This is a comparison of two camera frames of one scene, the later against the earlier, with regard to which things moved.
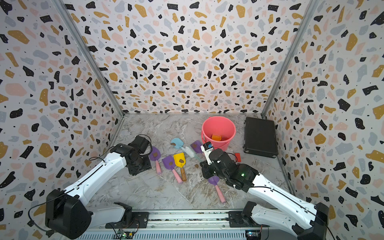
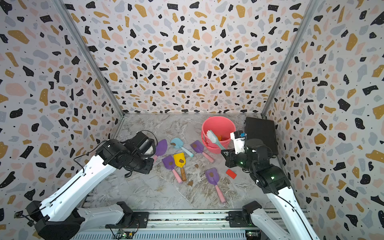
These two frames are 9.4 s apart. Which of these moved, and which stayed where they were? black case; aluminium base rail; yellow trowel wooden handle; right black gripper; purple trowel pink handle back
Moved: right black gripper
Stayed: purple trowel pink handle back; yellow trowel wooden handle; aluminium base rail; black case
